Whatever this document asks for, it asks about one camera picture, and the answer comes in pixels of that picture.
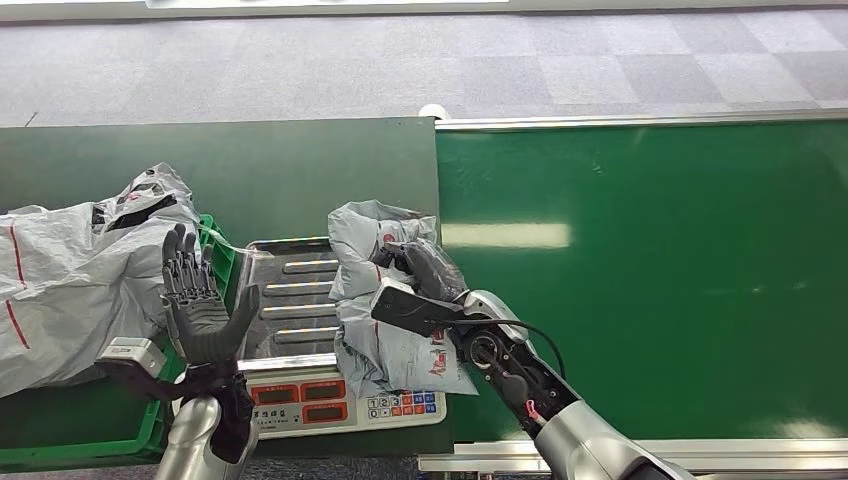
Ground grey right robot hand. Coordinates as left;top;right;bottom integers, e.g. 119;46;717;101
370;239;469;305

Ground grey woven sack red stripes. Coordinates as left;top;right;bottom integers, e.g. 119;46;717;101
0;163;204;401

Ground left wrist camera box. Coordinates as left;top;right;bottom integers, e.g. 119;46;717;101
94;336;170;383

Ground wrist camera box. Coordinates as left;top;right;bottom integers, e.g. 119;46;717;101
368;277;466;338
94;336;170;383

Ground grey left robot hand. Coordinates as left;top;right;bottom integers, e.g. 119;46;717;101
160;223;262;368

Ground electronic scale with steel tray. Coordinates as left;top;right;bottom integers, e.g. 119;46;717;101
234;235;449;441

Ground green plastic crate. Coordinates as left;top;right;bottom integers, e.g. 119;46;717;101
0;212;244;476

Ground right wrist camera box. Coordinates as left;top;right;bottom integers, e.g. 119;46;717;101
368;277;466;338

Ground grey plastic mailer package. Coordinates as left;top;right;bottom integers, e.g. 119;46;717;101
325;199;480;401

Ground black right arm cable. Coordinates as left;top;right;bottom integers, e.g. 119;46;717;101
442;318;568;381

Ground green conveyor belt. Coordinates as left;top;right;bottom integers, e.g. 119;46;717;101
417;107;848;476

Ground grey package with black print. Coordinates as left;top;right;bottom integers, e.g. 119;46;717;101
91;163;200;237

